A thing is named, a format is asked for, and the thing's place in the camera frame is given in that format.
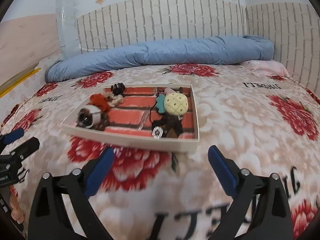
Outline rolled blue quilt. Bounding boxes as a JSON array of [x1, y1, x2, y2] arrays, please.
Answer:
[[44, 35, 274, 83]]

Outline pink pillow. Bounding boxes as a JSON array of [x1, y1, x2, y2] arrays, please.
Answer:
[[240, 60, 289, 77]]

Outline brown wooden bead bracelet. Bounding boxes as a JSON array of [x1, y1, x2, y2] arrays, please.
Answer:
[[92, 112, 110, 131]]

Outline orange fabric scrunchie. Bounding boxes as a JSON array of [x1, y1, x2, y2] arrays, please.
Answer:
[[87, 93, 111, 113]]

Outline clear plastic wrapped roll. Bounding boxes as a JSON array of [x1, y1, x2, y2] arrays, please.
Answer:
[[55, 0, 81, 60]]

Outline yellow pineapple plush hair clip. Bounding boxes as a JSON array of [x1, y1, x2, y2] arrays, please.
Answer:
[[155, 88, 189, 116]]

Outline beige wooden side panel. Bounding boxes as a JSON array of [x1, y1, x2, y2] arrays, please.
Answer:
[[1, 14, 61, 96]]

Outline white brick-pattern headboard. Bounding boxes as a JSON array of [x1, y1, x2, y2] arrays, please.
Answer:
[[76, 0, 319, 93]]

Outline brick-lined white tray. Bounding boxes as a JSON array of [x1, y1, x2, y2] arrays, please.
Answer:
[[61, 83, 200, 152]]

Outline black scrunchie with charm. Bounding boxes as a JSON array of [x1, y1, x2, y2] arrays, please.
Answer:
[[151, 115, 183, 139]]

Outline left hand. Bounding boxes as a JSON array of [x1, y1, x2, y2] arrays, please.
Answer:
[[9, 185, 24, 224]]

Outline black claw hair clip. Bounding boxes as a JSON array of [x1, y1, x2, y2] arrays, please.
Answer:
[[111, 83, 126, 96]]

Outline floral red beige blanket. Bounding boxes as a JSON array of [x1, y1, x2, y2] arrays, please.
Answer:
[[2, 64, 319, 239]]

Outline cream fabric scrunchie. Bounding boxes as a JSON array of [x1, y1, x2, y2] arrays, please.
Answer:
[[108, 94, 124, 108]]

